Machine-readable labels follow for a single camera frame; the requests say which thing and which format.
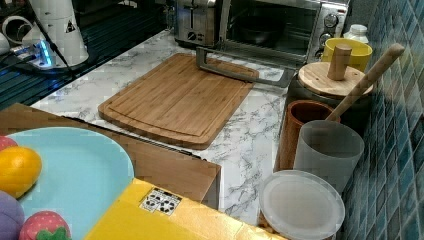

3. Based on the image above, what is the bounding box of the glass oven door with handle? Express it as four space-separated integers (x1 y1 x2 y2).
196 47 296 88

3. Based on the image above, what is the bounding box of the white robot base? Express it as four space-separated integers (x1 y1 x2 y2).
17 0 89 70

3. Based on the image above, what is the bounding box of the silver toaster oven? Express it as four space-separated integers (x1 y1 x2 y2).
218 0 350 68

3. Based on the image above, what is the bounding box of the bamboo cutting board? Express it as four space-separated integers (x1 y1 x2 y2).
98 53 253 150

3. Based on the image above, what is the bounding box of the wooden drawer box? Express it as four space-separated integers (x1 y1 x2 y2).
0 103 221 209

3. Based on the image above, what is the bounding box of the brown wooden utensil holder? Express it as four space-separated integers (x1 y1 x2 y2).
274 100 333 172

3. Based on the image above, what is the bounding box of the silver two-slot toaster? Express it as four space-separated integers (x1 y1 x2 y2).
174 0 222 47

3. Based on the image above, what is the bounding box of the yellow cardboard box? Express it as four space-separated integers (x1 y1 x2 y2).
84 179 286 240

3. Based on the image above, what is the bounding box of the jar with clear plastic lid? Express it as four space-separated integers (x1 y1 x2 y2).
259 170 345 240

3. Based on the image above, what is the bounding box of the frosted grey plastic cup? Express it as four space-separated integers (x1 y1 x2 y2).
294 120 365 193

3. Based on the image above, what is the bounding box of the dark jar with wooden lid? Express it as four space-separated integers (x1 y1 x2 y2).
285 61 372 135

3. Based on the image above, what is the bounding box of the light blue plate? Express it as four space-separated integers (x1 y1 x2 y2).
11 127 134 240

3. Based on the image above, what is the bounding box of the yellow mug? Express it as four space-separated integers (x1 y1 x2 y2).
321 38 373 72

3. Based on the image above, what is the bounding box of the white-capped spice bottle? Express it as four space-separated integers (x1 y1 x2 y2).
343 24 368 44

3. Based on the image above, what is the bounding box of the yellow toy lemon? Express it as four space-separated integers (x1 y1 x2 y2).
0 146 42 199

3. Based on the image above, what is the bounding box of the pink toy strawberry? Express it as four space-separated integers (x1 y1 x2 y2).
18 211 71 240

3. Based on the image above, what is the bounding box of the red toy fruit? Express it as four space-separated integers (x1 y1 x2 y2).
0 136 17 151

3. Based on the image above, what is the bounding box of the purple toy fruit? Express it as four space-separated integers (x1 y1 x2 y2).
0 191 25 240

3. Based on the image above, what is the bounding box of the white round object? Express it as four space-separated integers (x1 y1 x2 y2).
1 15 33 45

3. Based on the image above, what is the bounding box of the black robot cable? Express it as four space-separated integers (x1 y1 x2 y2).
25 0 75 75

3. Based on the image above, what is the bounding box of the wooden spoon handle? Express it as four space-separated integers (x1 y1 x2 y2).
327 43 405 121

